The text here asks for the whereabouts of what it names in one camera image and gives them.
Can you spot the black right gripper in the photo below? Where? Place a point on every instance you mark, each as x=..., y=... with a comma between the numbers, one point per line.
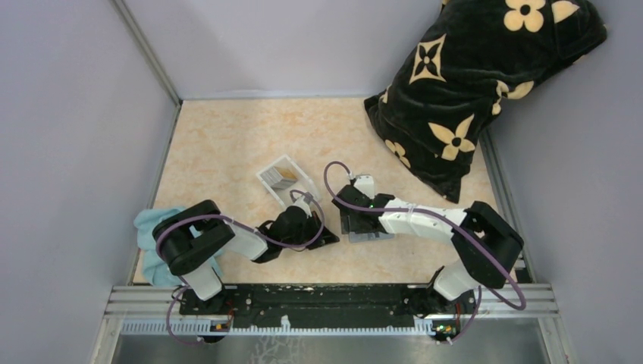
x=349, y=224

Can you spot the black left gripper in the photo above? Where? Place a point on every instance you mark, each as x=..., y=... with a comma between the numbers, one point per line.
x=327, y=237

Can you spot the white plastic card box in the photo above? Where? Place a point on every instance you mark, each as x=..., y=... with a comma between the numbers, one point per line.
x=305, y=183

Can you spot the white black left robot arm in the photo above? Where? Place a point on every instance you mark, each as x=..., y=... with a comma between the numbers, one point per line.
x=187, y=241

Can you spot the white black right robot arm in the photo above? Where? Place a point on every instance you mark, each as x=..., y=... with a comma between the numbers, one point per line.
x=487, y=247

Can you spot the light blue cloth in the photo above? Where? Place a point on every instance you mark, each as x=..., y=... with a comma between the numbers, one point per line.
x=151, y=269

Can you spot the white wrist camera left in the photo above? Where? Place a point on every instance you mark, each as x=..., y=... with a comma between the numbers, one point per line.
x=302, y=202

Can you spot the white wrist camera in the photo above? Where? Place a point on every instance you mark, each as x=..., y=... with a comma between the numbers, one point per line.
x=302, y=202
x=365, y=183

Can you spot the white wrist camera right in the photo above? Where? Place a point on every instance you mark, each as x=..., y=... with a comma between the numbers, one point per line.
x=365, y=183

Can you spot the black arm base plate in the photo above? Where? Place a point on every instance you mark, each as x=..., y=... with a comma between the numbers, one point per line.
x=413, y=299

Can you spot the aluminium frame rail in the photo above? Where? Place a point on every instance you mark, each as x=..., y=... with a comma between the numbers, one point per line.
x=155, y=310

